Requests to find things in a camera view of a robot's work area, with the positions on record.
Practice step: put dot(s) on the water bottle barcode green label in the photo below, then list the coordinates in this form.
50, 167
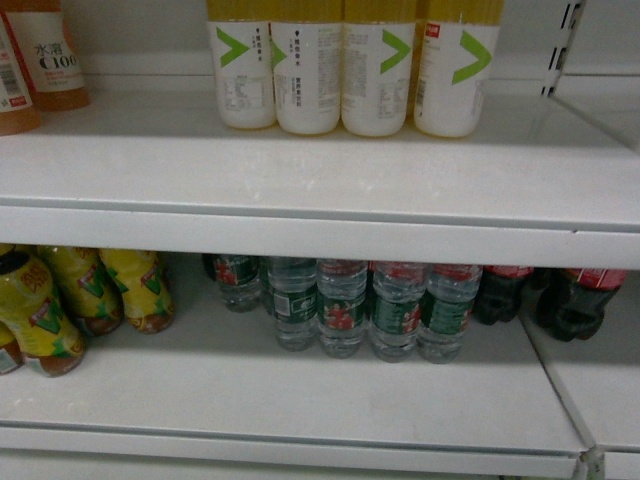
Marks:
294, 291

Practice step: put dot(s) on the water bottle red players label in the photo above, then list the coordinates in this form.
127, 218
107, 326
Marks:
341, 294

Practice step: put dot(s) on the back left water bottle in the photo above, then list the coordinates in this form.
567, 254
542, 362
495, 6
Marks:
238, 281

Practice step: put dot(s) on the water bottle behind front one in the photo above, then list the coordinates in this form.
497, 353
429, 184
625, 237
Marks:
399, 288

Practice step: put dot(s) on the right rear water bottle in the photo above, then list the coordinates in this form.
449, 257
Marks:
446, 307

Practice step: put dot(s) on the upper white shelf board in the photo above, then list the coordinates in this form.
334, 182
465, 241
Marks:
154, 168

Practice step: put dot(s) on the white metal shelf board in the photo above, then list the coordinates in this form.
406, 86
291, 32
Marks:
217, 385

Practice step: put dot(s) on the cola bottle red label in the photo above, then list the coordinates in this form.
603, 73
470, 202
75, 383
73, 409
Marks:
499, 295

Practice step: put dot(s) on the white yellow juice bottle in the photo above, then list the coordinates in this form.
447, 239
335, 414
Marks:
240, 41

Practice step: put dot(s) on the yellow lemon tea bottle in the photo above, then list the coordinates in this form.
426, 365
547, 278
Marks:
32, 310
89, 296

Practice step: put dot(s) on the far right cola bottle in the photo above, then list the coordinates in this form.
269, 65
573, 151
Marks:
572, 306

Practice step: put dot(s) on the left yellow lemon tea bottle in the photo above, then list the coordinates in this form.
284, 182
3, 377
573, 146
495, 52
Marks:
32, 310

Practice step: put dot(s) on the left orange drink bottle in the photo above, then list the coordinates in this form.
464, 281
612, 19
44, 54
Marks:
18, 113

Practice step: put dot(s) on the orange C100 drink bottle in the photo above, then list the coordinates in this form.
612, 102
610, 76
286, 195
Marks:
47, 57

